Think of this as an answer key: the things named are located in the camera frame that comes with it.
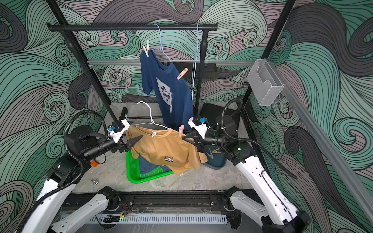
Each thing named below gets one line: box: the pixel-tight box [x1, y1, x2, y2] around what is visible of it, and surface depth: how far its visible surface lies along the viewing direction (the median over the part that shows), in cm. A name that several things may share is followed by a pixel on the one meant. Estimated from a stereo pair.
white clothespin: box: [142, 40, 150, 58], surface depth 73 cm
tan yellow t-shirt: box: [126, 124, 209, 176], surface depth 69 cm
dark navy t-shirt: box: [139, 50, 195, 131], surface depth 74 cm
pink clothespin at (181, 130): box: [178, 124, 185, 138], surface depth 59 cm
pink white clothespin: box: [176, 66, 189, 81], surface depth 59 cm
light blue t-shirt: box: [138, 153, 172, 175], surface depth 86 cm
